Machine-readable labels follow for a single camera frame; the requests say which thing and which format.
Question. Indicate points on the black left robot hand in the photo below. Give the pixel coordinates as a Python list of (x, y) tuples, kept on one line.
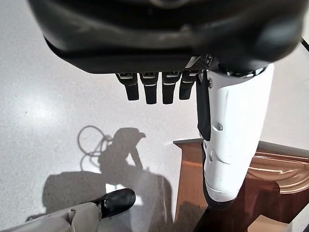
[(157, 31)]

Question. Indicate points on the silver left robot leg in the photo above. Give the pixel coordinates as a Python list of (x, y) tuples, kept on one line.
[(72, 215)]

